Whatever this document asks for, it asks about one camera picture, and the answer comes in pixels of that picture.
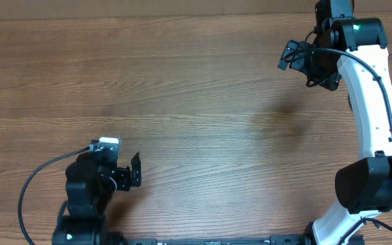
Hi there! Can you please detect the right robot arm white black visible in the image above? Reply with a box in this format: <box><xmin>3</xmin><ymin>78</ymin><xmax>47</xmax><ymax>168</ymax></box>
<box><xmin>269</xmin><ymin>0</ymin><xmax>392</xmax><ymax>244</ymax></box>

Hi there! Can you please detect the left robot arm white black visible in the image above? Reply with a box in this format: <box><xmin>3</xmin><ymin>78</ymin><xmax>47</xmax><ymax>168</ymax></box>
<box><xmin>52</xmin><ymin>149</ymin><xmax>142</xmax><ymax>245</ymax></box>

